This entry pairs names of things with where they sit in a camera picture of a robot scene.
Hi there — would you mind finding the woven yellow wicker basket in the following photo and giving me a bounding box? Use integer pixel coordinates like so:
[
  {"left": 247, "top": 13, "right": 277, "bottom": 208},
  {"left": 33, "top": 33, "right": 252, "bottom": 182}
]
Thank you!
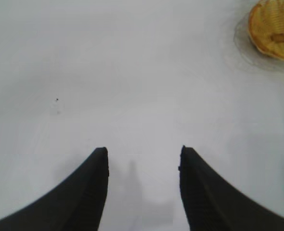
[{"left": 248, "top": 0, "right": 284, "bottom": 61}]

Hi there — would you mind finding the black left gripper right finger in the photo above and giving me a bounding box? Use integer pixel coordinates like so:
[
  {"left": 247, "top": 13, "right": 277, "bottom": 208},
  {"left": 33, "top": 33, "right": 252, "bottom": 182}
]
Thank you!
[{"left": 178, "top": 145, "right": 284, "bottom": 231}]

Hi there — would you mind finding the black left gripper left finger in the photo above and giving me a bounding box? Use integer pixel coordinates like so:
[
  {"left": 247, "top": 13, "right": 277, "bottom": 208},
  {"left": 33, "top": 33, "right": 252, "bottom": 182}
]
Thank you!
[{"left": 0, "top": 146, "right": 110, "bottom": 231}]

